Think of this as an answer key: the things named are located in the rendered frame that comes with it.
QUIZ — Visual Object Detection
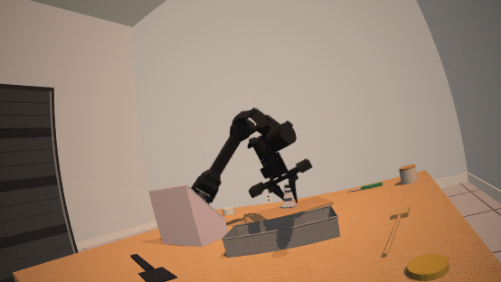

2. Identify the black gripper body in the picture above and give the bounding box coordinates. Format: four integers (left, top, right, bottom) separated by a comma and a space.
249, 152, 312, 198

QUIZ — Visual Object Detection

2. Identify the grey cylinder with orange top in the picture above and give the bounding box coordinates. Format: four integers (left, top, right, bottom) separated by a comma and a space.
399, 164, 418, 185

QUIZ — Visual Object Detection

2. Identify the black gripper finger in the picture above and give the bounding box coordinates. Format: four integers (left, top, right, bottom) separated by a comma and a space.
269, 185, 285, 199
288, 176, 298, 202

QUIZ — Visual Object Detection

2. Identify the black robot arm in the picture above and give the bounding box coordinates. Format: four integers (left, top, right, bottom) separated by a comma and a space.
191, 108, 297, 204

